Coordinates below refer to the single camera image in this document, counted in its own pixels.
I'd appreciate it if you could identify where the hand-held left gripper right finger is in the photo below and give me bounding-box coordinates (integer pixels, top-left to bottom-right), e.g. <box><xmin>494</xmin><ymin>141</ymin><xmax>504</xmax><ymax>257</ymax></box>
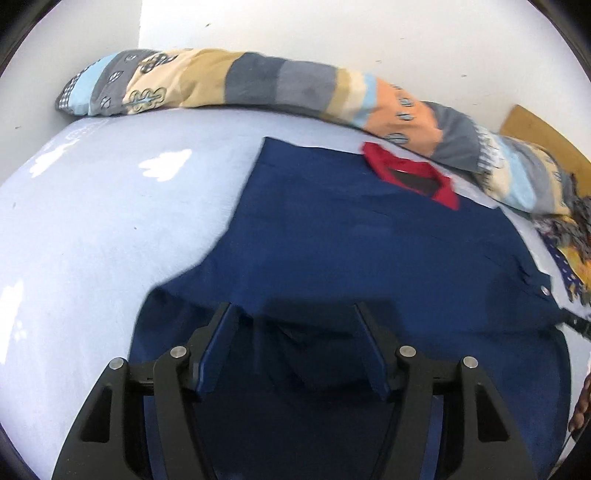
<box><xmin>353</xmin><ymin>302</ymin><xmax>539</xmax><ymax>480</ymax></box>

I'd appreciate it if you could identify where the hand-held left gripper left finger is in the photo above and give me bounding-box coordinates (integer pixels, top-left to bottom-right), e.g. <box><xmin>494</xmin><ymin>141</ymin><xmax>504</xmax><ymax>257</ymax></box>
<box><xmin>53</xmin><ymin>302</ymin><xmax>252</xmax><ymax>480</ymax></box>

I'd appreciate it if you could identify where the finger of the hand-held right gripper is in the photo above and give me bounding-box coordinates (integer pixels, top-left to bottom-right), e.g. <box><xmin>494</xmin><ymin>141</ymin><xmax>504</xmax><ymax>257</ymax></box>
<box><xmin>558</xmin><ymin>308</ymin><xmax>591</xmax><ymax>344</ymax></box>

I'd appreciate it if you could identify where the navy jacket with red collar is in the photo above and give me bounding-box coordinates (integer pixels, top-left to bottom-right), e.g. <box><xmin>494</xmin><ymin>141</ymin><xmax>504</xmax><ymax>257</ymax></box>
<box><xmin>129</xmin><ymin>136</ymin><xmax>575</xmax><ymax>480</ymax></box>

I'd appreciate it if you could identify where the person's right hand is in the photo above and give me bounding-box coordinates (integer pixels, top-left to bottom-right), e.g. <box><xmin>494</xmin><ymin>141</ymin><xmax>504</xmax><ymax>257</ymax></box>
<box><xmin>569</xmin><ymin>369</ymin><xmax>591</xmax><ymax>435</ymax></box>

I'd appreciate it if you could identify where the dark patterned cloth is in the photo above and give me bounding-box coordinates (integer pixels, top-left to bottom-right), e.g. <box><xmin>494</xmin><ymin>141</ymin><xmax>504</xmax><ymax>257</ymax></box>
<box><xmin>531</xmin><ymin>171</ymin><xmax>591</xmax><ymax>305</ymax></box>

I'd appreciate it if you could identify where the light blue cloud-print bed sheet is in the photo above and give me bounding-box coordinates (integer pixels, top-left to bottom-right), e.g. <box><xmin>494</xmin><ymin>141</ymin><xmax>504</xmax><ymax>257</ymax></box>
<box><xmin>0</xmin><ymin>104</ymin><xmax>591</xmax><ymax>480</ymax></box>

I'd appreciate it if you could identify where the wooden board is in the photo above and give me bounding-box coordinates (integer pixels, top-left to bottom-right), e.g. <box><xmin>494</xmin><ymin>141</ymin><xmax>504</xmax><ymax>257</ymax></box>
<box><xmin>499</xmin><ymin>105</ymin><xmax>591</xmax><ymax>176</ymax></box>

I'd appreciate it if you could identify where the patchwork striped long pillow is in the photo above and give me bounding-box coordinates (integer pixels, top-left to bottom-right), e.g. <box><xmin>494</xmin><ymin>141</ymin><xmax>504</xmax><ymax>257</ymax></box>
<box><xmin>54</xmin><ymin>47</ymin><xmax>591</xmax><ymax>217</ymax></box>

